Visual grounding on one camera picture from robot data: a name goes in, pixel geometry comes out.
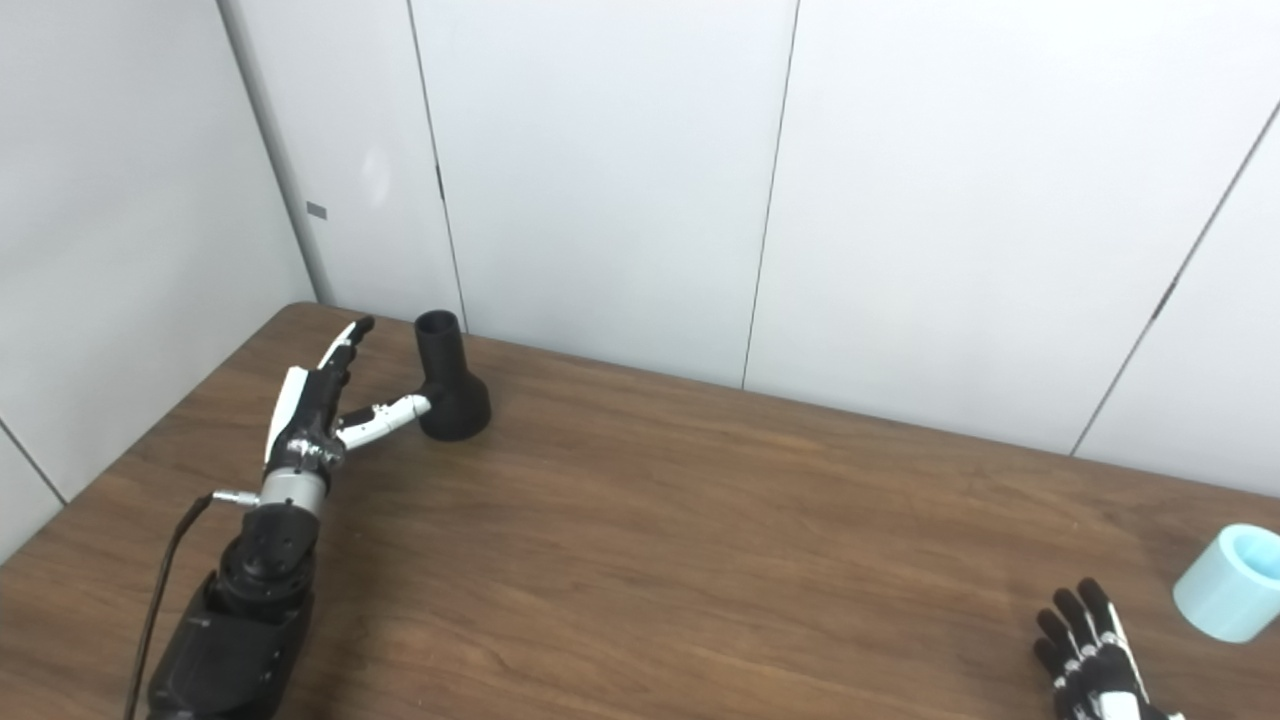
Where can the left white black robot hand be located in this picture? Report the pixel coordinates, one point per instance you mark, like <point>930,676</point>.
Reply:
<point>305,420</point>

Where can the black funnel-shaped nozzle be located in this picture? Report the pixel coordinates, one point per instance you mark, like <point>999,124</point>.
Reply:
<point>450,385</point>

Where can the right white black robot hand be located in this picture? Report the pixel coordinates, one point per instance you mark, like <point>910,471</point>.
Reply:
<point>1095,660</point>

